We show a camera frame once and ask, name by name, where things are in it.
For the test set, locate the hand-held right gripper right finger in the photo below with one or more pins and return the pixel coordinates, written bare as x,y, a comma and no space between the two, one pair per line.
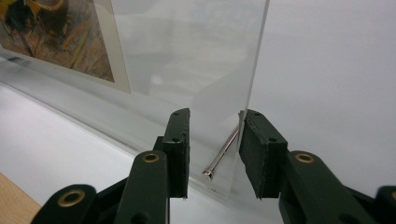
261,155

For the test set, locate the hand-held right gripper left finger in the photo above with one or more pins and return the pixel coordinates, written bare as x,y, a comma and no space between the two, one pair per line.
179,155

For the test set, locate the clear acrylic photo frame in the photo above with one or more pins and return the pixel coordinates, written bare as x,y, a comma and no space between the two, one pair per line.
186,46

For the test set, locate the landscape photo with white border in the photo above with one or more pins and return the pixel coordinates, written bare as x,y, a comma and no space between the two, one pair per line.
62,34

